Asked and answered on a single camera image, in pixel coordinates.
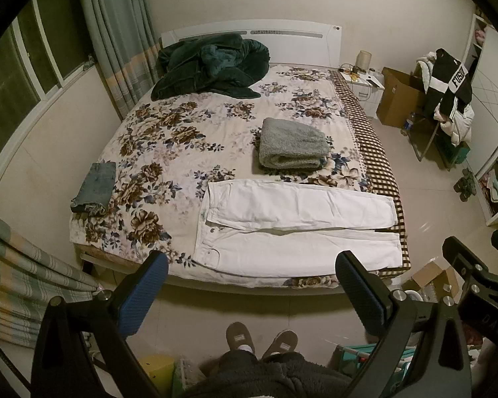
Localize grey floor slipper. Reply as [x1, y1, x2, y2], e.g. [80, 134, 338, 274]
[460, 174, 478, 202]
[454, 168, 470, 193]

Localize green striped curtain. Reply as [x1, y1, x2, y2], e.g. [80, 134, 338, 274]
[75, 0, 162, 121]
[0, 205, 102, 349]

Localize person's right slipper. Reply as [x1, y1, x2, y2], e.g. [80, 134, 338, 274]
[261, 329, 298, 361]

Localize floral bed sheet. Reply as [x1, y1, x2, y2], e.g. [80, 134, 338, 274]
[70, 63, 382, 289]

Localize white wardrobe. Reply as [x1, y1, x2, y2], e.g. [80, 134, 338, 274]
[465, 12, 498, 227]

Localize plastic water bottle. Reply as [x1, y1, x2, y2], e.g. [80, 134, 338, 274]
[400, 112, 416, 137]

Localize white nightstand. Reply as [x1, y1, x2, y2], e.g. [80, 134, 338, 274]
[342, 68, 386, 119]

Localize teal plastic basket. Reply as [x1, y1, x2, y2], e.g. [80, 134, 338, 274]
[332, 342, 416, 382]

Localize folded blue jeans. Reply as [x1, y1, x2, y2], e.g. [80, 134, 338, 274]
[70, 162, 117, 216]

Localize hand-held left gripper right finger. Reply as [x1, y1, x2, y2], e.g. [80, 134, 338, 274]
[335, 250, 473, 398]

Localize person's dark fleece clothing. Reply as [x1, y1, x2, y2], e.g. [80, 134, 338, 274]
[183, 350, 353, 398]

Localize yellow box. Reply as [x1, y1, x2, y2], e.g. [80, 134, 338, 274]
[139, 354, 175, 398]

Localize chair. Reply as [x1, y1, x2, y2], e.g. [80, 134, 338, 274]
[411, 108, 471, 170]

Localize large cardboard box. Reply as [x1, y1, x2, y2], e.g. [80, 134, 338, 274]
[375, 66, 428, 129]

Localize person's slipper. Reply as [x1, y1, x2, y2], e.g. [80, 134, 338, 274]
[225, 321, 256, 353]
[261, 329, 298, 361]

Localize black and white jacket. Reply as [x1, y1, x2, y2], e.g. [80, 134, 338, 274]
[423, 48, 474, 123]

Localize dark green blanket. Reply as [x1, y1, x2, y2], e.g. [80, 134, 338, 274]
[151, 33, 271, 101]

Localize cream clothing on chair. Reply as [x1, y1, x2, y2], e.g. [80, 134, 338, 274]
[415, 52, 438, 92]

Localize white bed frame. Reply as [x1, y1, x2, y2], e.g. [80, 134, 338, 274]
[79, 19, 343, 297]

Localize small cardboard box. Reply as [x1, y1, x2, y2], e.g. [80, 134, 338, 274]
[411, 262, 459, 299]

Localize white pants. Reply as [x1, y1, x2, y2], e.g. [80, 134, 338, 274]
[191, 179, 403, 278]

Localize green storage box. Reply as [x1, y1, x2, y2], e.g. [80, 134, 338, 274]
[438, 141, 470, 166]

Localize white puffy jacket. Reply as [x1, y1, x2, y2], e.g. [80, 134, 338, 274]
[434, 103, 474, 146]

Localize folded grey towel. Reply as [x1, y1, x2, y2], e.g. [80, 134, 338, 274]
[254, 117, 332, 171]

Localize brown checkered bed sheet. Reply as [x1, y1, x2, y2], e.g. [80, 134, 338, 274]
[330, 68, 411, 280]

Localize window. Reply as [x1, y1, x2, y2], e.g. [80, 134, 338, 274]
[0, 0, 94, 175]

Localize person's left slipper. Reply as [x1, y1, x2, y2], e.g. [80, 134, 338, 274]
[225, 321, 256, 353]

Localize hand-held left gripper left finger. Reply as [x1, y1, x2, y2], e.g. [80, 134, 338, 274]
[31, 250, 169, 398]

